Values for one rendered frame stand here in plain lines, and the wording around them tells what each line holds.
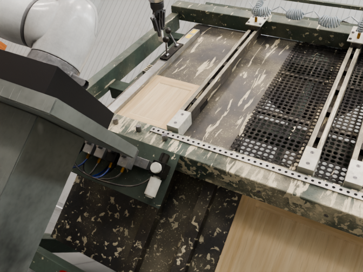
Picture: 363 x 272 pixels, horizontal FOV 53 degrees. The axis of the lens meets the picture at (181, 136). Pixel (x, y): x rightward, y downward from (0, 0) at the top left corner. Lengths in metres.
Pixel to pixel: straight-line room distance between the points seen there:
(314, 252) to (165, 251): 0.66
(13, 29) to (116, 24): 4.37
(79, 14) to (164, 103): 0.85
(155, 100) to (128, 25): 3.61
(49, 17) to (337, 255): 1.36
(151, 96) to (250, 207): 0.76
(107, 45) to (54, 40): 4.32
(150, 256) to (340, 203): 0.89
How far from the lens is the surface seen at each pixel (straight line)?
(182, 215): 1.78
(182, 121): 1.67
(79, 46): 1.14
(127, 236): 1.89
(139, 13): 5.50
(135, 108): 1.88
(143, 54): 2.41
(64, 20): 1.15
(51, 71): 0.96
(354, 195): 1.47
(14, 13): 1.21
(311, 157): 1.54
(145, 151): 1.61
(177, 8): 2.71
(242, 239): 1.69
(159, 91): 1.97
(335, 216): 1.45
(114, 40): 5.42
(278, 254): 1.67
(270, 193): 1.47
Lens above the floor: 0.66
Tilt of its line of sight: 9 degrees up
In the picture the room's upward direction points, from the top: 22 degrees clockwise
